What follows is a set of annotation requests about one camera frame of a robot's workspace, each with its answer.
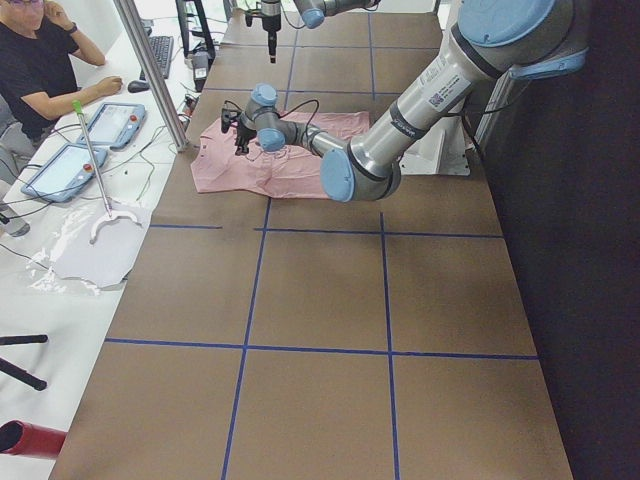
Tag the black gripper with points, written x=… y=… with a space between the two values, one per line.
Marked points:
x=243 y=133
x=271 y=21

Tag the pink Snoopy t-shirt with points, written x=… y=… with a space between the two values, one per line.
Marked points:
x=291 y=172

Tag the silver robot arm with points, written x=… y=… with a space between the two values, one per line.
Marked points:
x=312 y=13
x=487 y=38

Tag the black power adapter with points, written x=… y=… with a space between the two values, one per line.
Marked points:
x=200 y=69

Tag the black keyboard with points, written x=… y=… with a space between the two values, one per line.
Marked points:
x=162 y=49

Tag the black computer mouse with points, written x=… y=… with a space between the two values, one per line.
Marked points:
x=137 y=86

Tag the far blue teach pendant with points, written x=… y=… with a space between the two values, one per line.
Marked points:
x=113 y=125

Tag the blue teach pendant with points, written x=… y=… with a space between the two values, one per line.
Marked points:
x=113 y=125
x=63 y=176

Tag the white paper sheet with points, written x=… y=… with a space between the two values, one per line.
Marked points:
x=106 y=260

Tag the near blue teach pendant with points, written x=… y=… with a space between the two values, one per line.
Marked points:
x=63 y=176

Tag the seated person black shirt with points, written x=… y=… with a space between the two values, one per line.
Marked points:
x=38 y=41

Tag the black tripod legs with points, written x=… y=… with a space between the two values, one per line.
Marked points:
x=19 y=364

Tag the red cylinder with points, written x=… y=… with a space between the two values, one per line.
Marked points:
x=25 y=439

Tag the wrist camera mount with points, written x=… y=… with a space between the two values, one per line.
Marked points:
x=251 y=14
x=230 y=113

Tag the aluminium frame post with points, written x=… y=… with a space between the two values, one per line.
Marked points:
x=131 y=21

